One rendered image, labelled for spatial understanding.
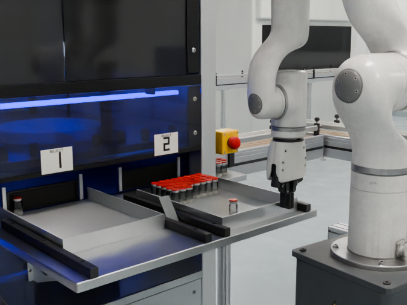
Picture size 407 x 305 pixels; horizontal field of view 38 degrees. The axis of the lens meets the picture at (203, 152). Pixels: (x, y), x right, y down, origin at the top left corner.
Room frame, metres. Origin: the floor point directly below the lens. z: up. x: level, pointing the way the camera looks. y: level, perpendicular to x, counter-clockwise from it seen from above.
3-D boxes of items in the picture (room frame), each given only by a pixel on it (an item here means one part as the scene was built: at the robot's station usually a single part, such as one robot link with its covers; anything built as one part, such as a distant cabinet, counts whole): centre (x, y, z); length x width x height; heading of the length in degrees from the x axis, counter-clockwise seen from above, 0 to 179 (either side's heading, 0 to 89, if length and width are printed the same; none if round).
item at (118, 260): (1.40, 0.13, 0.87); 0.70 x 0.48 x 0.02; 132
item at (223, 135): (1.82, -0.06, 1.00); 0.08 x 0.07 x 0.07; 42
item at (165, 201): (1.32, 0.05, 0.91); 0.14 x 0.03 x 0.06; 41
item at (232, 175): (1.86, -0.05, 0.87); 0.14 x 0.13 x 0.02; 42
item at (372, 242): (1.18, -0.37, 0.95); 0.19 x 0.19 x 0.18
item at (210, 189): (1.55, 0.03, 0.91); 0.18 x 0.02 x 0.05; 131
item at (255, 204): (1.48, -0.03, 0.90); 0.34 x 0.26 x 0.04; 41
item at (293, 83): (1.39, -0.20, 1.17); 0.09 x 0.08 x 0.13; 128
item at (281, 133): (1.39, -0.21, 1.09); 0.09 x 0.08 x 0.03; 131
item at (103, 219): (1.34, 0.30, 0.90); 0.34 x 0.26 x 0.04; 42
